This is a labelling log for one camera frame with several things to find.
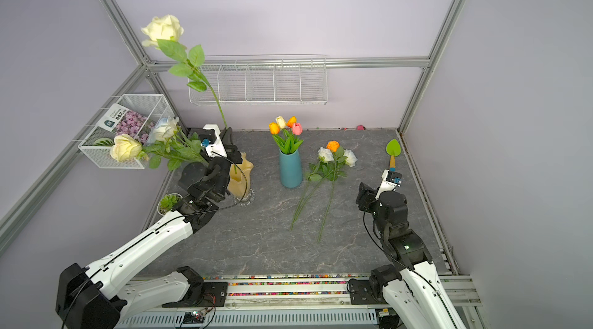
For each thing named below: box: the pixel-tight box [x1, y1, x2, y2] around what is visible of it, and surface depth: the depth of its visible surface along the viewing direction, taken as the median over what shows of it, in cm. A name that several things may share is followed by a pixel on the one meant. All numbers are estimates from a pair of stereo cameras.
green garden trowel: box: [386, 138, 403, 173], surface depth 115 cm
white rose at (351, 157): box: [343, 149, 358, 167], surface depth 107 cm
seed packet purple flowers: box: [95, 103, 156, 145], surface depth 76 cm
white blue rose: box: [142, 115, 210, 172], surface depth 71 cm
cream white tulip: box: [274, 115, 287, 129], surface depth 82 cm
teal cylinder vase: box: [278, 149, 302, 189], surface depth 89 cm
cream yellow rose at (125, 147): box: [110, 133, 209, 167], surface depth 58 cm
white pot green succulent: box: [156, 193, 183, 217], surface depth 86 cm
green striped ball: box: [92, 137, 116, 147], surface depth 72 cm
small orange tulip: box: [268, 122, 280, 136], surface depth 80 cm
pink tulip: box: [291, 122, 304, 136], surface depth 79 cm
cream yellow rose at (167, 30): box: [140, 14, 228, 129], surface depth 48 cm
